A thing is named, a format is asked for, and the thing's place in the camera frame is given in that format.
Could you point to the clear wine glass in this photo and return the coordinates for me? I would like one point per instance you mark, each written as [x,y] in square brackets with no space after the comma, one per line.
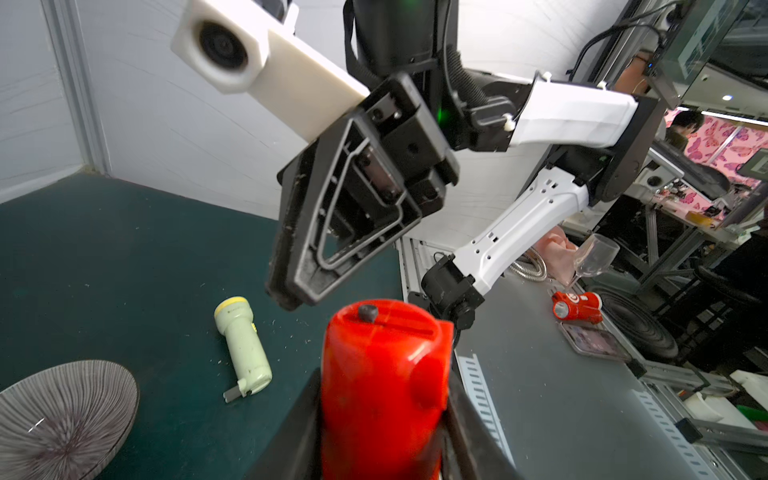
[593,257]

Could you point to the pale green flashlight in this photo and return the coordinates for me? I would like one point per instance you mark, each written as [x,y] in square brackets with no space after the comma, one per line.
[234,320]

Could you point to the red flashlight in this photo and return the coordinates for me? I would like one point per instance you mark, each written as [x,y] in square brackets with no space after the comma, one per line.
[384,388]

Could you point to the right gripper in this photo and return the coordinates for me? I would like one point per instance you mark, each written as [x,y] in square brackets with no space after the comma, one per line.
[343,201]

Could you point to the smartphone on bench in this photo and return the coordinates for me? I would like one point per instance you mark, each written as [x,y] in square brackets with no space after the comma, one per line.
[592,342]

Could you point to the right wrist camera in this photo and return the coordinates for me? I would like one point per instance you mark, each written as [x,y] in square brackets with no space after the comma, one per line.
[238,47]

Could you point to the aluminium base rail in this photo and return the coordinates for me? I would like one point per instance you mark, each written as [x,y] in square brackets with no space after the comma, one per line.
[415,258]

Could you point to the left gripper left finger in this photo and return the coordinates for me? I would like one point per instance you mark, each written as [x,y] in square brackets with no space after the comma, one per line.
[294,452]

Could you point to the pink patterned bowl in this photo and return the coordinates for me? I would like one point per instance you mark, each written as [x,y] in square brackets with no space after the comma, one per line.
[68,421]

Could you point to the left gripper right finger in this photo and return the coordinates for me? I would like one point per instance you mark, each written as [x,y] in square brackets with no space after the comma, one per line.
[469,451]

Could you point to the pink cloth on bench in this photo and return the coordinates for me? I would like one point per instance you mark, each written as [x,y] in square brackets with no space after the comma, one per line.
[558,254]

